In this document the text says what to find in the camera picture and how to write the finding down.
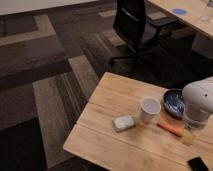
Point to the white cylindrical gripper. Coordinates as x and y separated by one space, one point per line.
193 122

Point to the orange red pepper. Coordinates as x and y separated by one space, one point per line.
174 130

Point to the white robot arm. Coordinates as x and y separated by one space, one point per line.
198 97

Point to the blue ceramic bowl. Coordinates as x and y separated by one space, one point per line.
174 103

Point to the black phone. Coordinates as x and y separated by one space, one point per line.
197 164

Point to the white paper cup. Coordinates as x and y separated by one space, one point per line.
150 107

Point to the white sponge block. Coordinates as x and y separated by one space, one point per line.
122 123

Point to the light wooden desk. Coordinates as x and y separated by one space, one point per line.
192 18

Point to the blue round disc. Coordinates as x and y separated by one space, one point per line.
179 11

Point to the clear glass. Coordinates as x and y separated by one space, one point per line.
207 13

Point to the black office chair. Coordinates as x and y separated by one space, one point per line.
136 28

